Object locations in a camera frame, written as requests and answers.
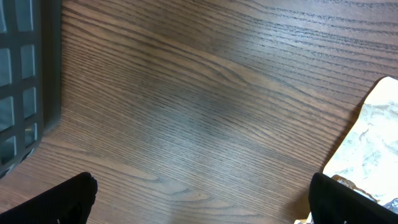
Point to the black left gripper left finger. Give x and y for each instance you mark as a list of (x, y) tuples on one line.
[(69, 202)]

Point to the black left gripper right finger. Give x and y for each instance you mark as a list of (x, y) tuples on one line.
[(333, 203)]

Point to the brown snack pouch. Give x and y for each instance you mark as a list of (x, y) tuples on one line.
[(366, 160)]

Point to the grey plastic mesh basket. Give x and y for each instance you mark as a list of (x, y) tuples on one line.
[(30, 76)]

